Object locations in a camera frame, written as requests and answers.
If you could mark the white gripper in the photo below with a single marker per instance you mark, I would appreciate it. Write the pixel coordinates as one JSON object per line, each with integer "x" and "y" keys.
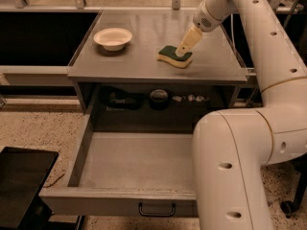
{"x": 203, "y": 19}

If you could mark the green and yellow sponge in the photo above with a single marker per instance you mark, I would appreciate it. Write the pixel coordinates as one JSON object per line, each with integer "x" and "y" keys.
{"x": 168, "y": 54}

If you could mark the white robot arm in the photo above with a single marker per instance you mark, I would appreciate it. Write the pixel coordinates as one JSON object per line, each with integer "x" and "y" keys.
{"x": 231, "y": 145}

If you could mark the grey open top drawer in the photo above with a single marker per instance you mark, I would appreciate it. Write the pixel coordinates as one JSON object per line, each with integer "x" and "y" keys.
{"x": 110, "y": 173}

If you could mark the small white crumpled items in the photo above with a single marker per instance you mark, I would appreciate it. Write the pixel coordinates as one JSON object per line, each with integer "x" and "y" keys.
{"x": 191, "y": 98}

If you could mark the black tape roll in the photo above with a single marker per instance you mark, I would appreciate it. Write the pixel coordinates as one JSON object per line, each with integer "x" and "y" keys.
{"x": 159, "y": 99}

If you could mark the white bowl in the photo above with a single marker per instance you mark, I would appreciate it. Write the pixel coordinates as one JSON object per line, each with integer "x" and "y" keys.
{"x": 113, "y": 39}

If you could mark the grey cabinet counter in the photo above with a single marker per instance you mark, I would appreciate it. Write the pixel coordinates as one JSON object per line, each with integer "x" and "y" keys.
{"x": 214, "y": 72}

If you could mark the black bag in cabinet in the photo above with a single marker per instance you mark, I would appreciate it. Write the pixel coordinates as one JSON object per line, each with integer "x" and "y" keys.
{"x": 118, "y": 98}

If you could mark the black office chair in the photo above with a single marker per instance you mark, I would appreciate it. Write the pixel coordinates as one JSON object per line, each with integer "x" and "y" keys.
{"x": 290, "y": 207}

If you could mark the black monitor panel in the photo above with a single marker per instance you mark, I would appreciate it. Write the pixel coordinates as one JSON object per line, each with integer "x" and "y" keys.
{"x": 23, "y": 172}

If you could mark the black drawer handle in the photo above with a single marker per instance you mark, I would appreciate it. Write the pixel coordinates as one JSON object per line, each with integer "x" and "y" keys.
{"x": 157, "y": 210}

